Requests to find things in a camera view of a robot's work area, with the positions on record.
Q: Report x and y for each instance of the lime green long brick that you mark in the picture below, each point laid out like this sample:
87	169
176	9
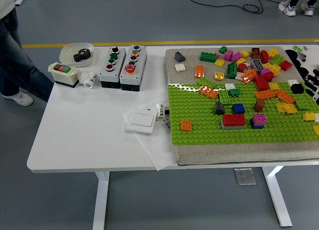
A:
207	82
225	98

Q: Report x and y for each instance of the brown brick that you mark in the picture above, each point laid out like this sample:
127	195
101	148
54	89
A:
255	50
259	105

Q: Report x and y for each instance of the small red brick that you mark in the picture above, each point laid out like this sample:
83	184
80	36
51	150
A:
241	68

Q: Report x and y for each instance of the yellow square brick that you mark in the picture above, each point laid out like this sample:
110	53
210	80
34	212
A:
219	76

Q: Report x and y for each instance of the small dark green brick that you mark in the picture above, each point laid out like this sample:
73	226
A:
234	92

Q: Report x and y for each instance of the black gear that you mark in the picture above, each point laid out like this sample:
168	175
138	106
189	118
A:
82	56

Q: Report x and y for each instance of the small pink brick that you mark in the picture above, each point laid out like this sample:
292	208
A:
219	55

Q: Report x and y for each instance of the dark green long brick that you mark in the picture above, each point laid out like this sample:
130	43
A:
231	70

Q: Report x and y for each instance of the orange long brick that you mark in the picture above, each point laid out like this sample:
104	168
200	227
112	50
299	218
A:
265	94
208	91
285	96
249	76

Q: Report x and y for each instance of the white label strip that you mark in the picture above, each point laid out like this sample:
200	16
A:
167	126

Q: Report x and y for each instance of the magenta square brick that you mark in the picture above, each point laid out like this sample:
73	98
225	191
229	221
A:
259	119

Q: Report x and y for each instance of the grey-brown mat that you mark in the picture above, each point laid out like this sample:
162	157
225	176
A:
224	152

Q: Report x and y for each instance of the grey four-button control box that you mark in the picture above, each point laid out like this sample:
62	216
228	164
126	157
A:
104	76

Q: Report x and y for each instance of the dark grey sloped brick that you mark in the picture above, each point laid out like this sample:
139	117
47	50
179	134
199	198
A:
179	57
219	110

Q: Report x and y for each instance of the white table leg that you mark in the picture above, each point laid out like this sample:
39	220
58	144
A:
276	195
101	202

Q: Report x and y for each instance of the silver floor plate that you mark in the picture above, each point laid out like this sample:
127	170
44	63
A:
245	176

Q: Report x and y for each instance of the grey metal part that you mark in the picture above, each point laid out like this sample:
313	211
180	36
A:
301	56

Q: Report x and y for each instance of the background person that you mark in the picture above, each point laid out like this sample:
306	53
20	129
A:
289	8

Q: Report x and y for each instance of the black brick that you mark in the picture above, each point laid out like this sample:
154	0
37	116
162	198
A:
297	88

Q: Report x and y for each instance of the green studded baseplate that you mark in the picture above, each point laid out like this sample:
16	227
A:
199	135

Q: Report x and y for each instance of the large red brick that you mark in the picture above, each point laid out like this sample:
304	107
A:
261	83

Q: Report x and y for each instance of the grey emergency-stop control box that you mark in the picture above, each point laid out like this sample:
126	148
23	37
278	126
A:
139	65

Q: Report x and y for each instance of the white square brick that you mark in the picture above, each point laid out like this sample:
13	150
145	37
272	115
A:
180	67
230	86

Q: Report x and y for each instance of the magenta curved brick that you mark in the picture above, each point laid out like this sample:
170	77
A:
236	57

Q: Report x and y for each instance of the white pipe tee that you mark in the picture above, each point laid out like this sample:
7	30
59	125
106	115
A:
89	81

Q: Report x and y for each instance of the small green piece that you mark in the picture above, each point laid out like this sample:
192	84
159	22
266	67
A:
297	48

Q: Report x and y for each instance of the blue square brick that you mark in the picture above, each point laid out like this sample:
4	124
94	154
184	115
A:
238	109
256	126

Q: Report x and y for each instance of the yellow floor tape line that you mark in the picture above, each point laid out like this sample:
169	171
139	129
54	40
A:
174	42

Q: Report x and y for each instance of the white wall switch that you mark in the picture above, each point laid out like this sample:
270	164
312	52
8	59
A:
140	121

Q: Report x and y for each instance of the grey long brick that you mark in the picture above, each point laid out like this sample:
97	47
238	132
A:
231	127
257	64

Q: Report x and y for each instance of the small white pipe fitting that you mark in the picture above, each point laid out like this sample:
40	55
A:
159	114

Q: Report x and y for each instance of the white plastic bowl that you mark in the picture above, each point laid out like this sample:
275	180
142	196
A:
67	54

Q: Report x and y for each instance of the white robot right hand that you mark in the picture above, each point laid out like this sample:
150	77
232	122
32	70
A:
314	85

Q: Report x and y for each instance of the white paper sheet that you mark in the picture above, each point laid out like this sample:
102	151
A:
154	150

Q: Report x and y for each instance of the cream switch box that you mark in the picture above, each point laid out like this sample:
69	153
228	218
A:
63	77

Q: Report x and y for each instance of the orange square brick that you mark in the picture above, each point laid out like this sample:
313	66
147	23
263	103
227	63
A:
186	126

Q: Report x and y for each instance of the red long brick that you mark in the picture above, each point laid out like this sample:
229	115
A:
233	120

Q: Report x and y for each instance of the yellow flat brick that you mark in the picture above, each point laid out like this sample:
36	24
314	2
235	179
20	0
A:
291	108
281	107

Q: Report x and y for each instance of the small white brick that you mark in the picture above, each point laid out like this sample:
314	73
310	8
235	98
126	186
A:
292	82
239	76

